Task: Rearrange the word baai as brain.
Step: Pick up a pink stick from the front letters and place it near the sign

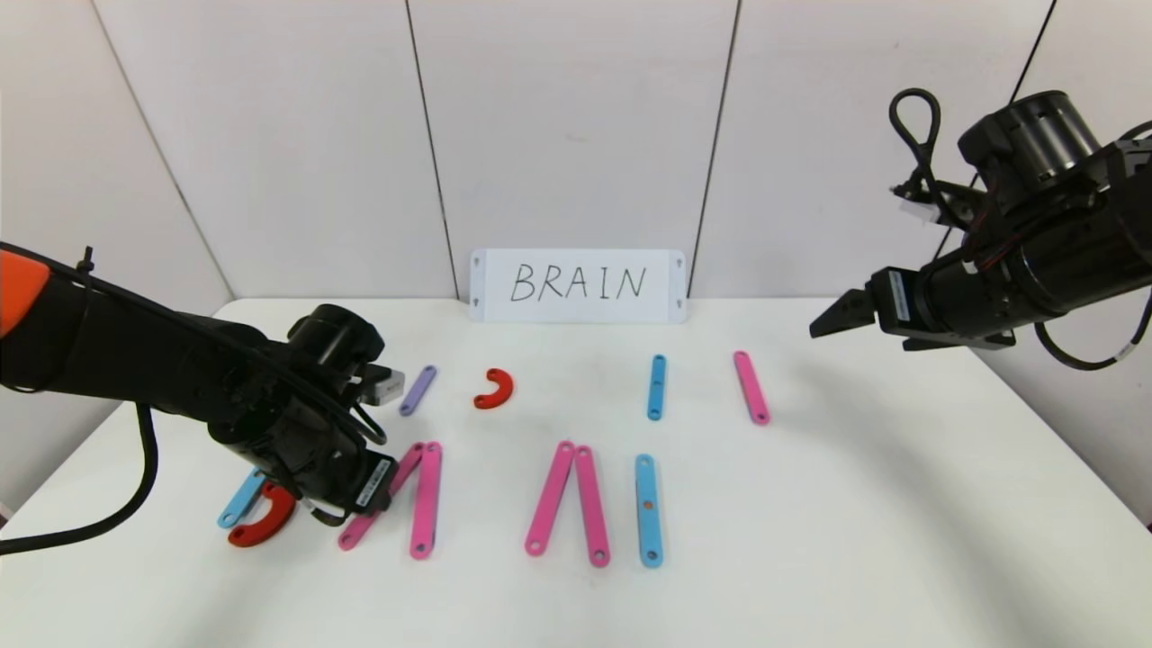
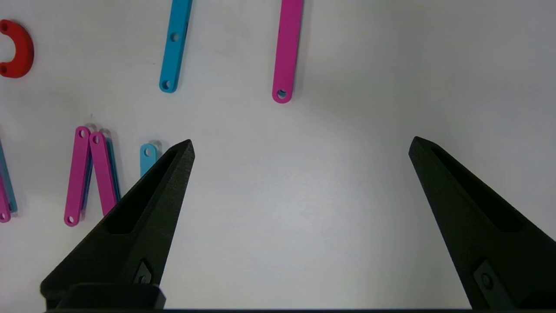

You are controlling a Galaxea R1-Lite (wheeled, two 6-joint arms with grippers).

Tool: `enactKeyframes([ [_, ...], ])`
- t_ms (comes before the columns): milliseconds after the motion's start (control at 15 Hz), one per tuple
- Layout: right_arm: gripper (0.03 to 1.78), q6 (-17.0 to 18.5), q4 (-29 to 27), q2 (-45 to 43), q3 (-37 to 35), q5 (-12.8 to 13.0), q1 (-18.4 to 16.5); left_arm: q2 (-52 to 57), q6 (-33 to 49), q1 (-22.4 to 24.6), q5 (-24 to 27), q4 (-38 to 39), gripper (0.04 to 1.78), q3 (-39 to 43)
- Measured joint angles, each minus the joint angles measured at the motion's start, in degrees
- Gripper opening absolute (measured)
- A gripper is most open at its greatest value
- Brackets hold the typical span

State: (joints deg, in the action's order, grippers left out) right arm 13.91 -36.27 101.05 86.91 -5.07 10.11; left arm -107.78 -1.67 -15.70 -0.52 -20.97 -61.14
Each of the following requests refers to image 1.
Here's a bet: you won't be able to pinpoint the large red arc piece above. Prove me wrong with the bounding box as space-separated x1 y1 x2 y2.
227 481 298 549

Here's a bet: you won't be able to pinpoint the small red arc piece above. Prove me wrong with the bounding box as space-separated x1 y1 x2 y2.
473 368 515 410

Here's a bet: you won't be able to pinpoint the hanging black right arm cable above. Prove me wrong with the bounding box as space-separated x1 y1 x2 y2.
1032 288 1152 372

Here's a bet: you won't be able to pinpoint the long blue bar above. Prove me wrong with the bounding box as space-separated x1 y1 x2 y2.
634 454 664 569
217 468 266 529

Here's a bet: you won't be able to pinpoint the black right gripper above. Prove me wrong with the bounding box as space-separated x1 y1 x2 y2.
808 247 1024 351

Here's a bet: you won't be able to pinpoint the white BRAIN sign card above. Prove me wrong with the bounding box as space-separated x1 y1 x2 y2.
470 249 687 324

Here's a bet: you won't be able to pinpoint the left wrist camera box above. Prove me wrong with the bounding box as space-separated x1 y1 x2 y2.
358 364 407 404

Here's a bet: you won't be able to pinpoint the looped black camera cable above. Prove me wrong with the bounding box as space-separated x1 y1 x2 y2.
888 87 973 237

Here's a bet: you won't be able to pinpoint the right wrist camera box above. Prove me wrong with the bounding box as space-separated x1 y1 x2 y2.
891 184 950 228

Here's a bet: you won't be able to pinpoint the long pink bar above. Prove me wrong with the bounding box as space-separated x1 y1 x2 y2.
525 440 577 557
574 445 612 568
338 442 426 551

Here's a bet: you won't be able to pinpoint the pink bar with blue underside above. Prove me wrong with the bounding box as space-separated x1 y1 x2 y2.
409 441 444 561

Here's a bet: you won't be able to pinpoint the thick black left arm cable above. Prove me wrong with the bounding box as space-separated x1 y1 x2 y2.
0 403 159 555

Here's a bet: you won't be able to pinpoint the short purple bar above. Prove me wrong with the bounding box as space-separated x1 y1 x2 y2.
400 364 438 417

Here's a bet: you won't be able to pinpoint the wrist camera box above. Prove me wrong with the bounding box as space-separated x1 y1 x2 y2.
891 184 950 228
358 364 407 404

